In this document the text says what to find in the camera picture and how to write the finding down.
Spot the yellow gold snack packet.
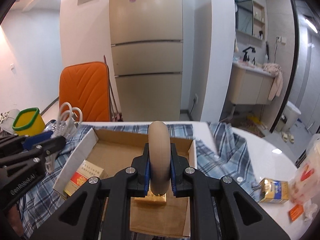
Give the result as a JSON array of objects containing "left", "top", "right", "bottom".
[{"left": 259, "top": 178, "right": 289, "bottom": 204}]

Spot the plastic snack bag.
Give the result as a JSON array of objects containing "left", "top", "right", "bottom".
[{"left": 289, "top": 133, "right": 319, "bottom": 220}]

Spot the black bathroom faucet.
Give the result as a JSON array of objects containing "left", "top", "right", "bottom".
[{"left": 242, "top": 46, "right": 256, "bottom": 62}]

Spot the orange small card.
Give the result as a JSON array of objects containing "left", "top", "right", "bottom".
[{"left": 289, "top": 204, "right": 304, "bottom": 222}]

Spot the blue plaid shirt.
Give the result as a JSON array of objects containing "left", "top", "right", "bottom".
[{"left": 18, "top": 123, "right": 260, "bottom": 239}]

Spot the white toilet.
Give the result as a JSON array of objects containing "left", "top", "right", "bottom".
[{"left": 282, "top": 101, "right": 301, "bottom": 131}]

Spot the red and cream cigarette pack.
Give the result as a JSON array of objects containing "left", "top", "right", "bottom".
[{"left": 63, "top": 160, "right": 107, "bottom": 196}]

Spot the white charging cable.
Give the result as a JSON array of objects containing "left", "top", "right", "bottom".
[{"left": 44, "top": 101, "right": 84, "bottom": 173}]

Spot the yellow bin with green rim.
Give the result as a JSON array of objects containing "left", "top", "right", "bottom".
[{"left": 12, "top": 107, "right": 46, "bottom": 136}]

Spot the beige three-door refrigerator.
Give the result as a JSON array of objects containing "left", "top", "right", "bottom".
[{"left": 109, "top": 0, "right": 183, "bottom": 121}]

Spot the pink towel on vanity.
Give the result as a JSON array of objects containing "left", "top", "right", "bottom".
[{"left": 264, "top": 63, "right": 283, "bottom": 101}]

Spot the cardboard box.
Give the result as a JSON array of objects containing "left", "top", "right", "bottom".
[{"left": 53, "top": 127, "right": 190, "bottom": 238}]

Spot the bathroom vanity cabinet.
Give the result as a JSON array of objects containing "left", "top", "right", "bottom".
[{"left": 227, "top": 62, "right": 274, "bottom": 105}]

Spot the gold cigarette pack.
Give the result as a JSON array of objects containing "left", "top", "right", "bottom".
[{"left": 134, "top": 190, "right": 167, "bottom": 205}]

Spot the beige round silicone disc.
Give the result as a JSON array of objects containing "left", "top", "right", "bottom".
[{"left": 148, "top": 121, "right": 171, "bottom": 196}]

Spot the bathroom mirror cabinet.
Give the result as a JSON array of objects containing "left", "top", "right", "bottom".
[{"left": 235, "top": 0, "right": 266, "bottom": 40}]

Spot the person's left hand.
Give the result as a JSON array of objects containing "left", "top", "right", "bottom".
[{"left": 7, "top": 204, "right": 24, "bottom": 237}]

